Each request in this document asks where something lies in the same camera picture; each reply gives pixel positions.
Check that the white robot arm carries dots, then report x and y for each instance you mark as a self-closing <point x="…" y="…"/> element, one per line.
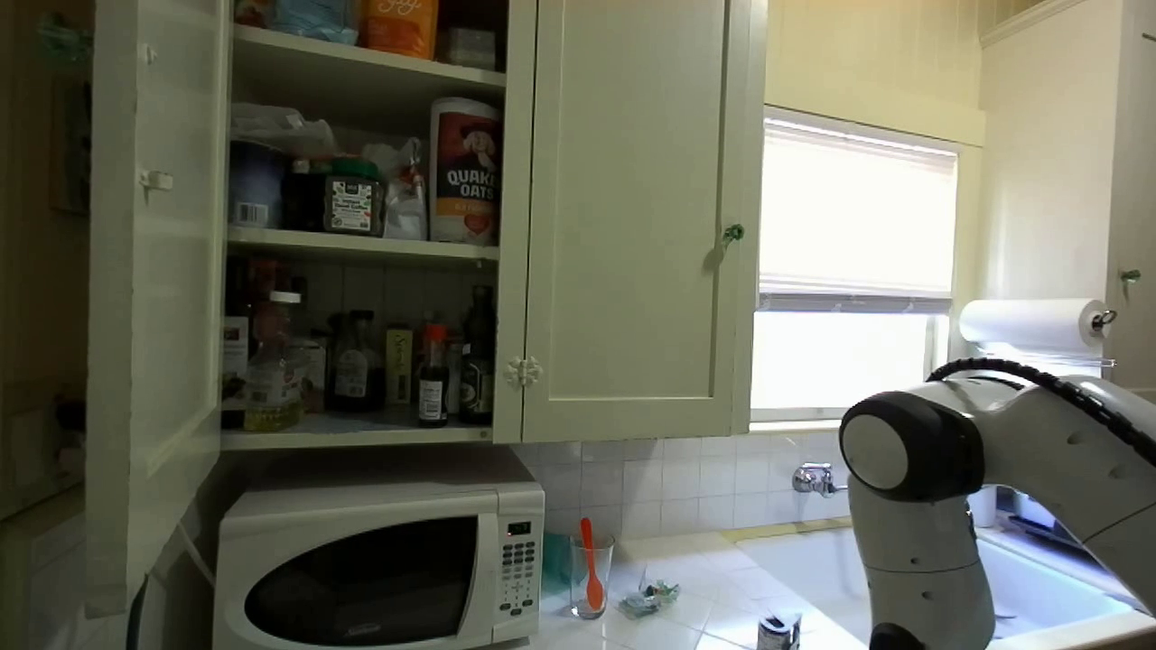
<point x="1078" y="446"/>

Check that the blue tape dispenser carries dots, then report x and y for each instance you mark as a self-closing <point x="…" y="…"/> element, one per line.
<point x="779" y="633"/>

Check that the open cabinet door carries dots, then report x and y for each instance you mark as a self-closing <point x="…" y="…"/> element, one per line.
<point x="158" y="280"/>

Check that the tall dark bottle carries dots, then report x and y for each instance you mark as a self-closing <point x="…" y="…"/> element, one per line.
<point x="478" y="355"/>

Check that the dark sauce bottle red cap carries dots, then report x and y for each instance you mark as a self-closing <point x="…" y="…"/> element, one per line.
<point x="434" y="374"/>

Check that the cream upper cabinet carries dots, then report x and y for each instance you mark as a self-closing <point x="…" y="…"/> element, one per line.
<point x="623" y="216"/>

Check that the orange spatula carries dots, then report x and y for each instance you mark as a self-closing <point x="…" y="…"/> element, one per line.
<point x="593" y="587"/>

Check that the oats canister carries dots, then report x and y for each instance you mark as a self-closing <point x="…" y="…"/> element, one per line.
<point x="465" y="172"/>

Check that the dark glass jar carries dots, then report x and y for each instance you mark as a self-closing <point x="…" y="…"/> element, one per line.
<point x="353" y="363"/>

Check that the clear drinking glass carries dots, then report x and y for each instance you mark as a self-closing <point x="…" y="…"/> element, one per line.
<point x="583" y="567"/>

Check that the green lid spice jar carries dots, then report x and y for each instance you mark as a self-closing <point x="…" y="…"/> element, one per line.
<point x="353" y="197"/>

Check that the chrome faucet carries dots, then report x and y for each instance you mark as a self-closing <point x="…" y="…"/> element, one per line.
<point x="815" y="476"/>

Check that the white window blind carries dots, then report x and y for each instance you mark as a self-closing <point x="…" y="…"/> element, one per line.
<point x="854" y="212"/>

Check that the yellow liquid bottle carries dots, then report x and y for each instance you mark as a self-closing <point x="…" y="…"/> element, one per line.
<point x="274" y="384"/>

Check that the white microwave oven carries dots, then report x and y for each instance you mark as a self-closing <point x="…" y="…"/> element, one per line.
<point x="380" y="567"/>

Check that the orange snack bag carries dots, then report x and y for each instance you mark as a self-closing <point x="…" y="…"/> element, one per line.
<point x="399" y="26"/>

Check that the paper towel roll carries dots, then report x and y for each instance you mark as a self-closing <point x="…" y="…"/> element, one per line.
<point x="1058" y="332"/>

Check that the white kitchen sink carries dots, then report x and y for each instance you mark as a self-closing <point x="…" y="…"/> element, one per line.
<point x="1027" y="592"/>

